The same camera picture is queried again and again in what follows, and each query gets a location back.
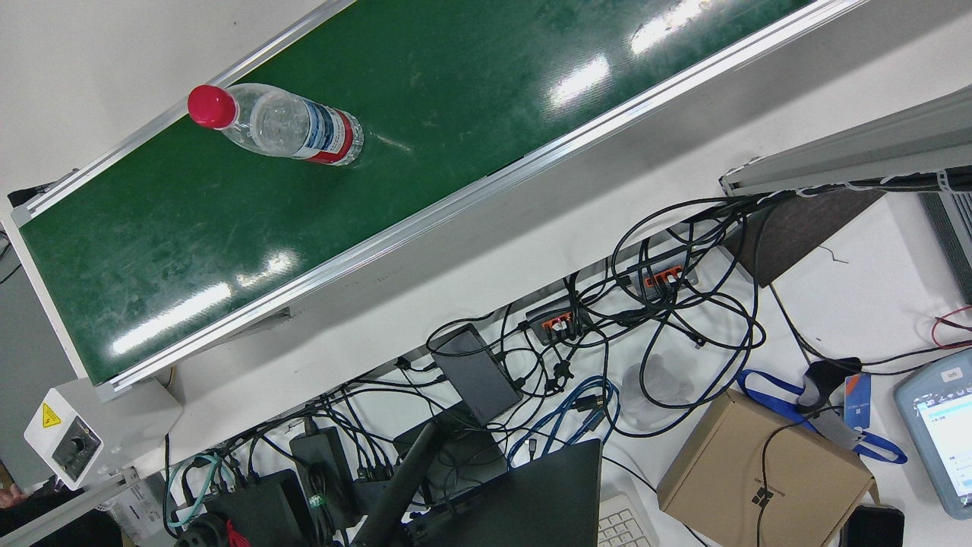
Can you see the black power strip orange switches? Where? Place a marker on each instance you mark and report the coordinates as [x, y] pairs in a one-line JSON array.
[[543, 313]]

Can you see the black round knob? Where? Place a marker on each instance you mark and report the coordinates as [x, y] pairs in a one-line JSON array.
[[199, 533]]

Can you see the white keyboard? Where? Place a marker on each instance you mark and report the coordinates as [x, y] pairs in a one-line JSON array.
[[623, 528]]

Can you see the clear water bottle red cap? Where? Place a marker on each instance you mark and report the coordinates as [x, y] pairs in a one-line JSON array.
[[281, 125]]

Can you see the black box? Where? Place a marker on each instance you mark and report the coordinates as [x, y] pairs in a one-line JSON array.
[[258, 509]]

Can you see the white control box with knob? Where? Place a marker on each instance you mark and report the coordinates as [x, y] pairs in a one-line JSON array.
[[114, 425]]

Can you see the green conveyor belt aluminium frame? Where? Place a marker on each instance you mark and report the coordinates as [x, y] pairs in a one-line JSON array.
[[456, 152]]

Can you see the dark brown panel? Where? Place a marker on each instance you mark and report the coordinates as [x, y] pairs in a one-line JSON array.
[[797, 228]]

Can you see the brown cardboard box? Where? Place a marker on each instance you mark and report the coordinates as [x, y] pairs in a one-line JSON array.
[[721, 471]]

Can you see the dark grey hub box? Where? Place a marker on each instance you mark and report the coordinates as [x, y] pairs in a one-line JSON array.
[[478, 372]]

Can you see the grey power strip orange switches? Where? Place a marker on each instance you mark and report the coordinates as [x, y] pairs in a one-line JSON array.
[[668, 277]]

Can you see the clear plastic bag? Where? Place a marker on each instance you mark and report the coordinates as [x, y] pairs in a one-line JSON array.
[[668, 387]]

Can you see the black flat device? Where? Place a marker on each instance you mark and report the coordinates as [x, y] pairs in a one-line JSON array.
[[467, 456]]

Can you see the black phone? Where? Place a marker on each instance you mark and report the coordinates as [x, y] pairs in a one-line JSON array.
[[873, 528]]

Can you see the grey teach pendant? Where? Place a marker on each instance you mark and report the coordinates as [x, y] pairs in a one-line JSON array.
[[934, 395]]

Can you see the white labelled box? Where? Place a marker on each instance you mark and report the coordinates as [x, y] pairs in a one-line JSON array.
[[140, 509]]

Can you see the grey vented device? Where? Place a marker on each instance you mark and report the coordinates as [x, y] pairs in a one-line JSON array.
[[957, 235]]

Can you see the black pole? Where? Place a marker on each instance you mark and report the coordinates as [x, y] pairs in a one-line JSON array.
[[402, 479]]

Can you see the grey tag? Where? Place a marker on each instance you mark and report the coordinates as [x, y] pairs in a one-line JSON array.
[[835, 429]]

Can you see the black power adapter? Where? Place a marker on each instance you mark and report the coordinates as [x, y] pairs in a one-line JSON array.
[[323, 456]]

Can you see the grey aluminium profile beam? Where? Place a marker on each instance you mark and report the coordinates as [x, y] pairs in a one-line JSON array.
[[873, 152]]

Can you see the aluminium bar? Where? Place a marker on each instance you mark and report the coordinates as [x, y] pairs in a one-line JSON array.
[[68, 509]]

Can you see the blue orange badge card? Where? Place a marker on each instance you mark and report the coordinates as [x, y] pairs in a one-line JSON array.
[[858, 403]]

